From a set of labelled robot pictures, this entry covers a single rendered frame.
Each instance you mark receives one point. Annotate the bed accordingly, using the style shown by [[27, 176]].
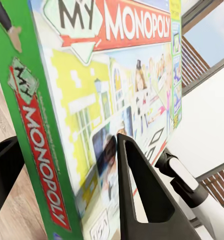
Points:
[[140, 212]]

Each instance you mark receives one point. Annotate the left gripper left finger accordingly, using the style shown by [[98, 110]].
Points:
[[11, 164]]

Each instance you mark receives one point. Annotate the fixed window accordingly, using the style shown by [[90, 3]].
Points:
[[202, 43]]

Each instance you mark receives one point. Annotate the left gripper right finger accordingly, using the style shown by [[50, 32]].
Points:
[[166, 220]]

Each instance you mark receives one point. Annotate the door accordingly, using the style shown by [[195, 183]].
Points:
[[213, 182]]

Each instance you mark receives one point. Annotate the board game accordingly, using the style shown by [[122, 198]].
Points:
[[75, 73]]

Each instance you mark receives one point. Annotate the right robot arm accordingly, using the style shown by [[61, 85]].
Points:
[[206, 208]]

